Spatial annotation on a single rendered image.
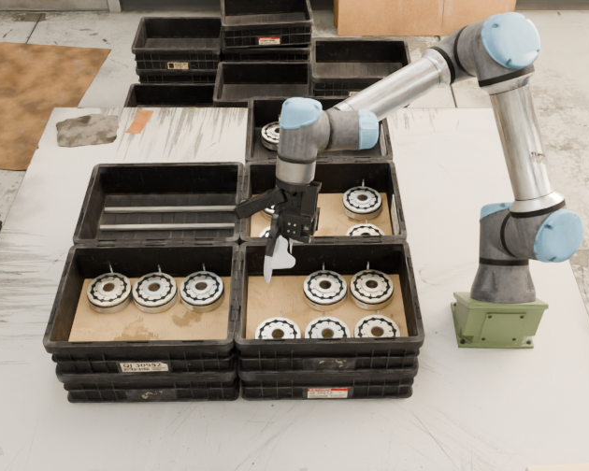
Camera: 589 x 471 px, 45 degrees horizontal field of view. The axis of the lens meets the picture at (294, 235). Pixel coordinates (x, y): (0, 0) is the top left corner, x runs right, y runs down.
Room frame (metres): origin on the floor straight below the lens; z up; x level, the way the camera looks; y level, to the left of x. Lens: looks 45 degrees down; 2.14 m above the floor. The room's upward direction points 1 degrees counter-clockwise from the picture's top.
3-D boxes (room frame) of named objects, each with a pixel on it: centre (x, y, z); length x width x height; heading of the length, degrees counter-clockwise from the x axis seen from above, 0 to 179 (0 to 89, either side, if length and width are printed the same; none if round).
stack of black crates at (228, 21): (2.97, 0.12, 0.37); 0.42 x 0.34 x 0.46; 89
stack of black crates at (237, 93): (2.56, 0.12, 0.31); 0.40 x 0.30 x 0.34; 89
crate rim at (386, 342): (1.04, -0.07, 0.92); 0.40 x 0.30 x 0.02; 90
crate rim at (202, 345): (1.04, 0.33, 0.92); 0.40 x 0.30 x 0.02; 90
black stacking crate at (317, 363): (1.04, -0.07, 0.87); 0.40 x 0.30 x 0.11; 90
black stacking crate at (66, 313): (1.04, 0.33, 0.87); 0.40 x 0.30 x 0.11; 90
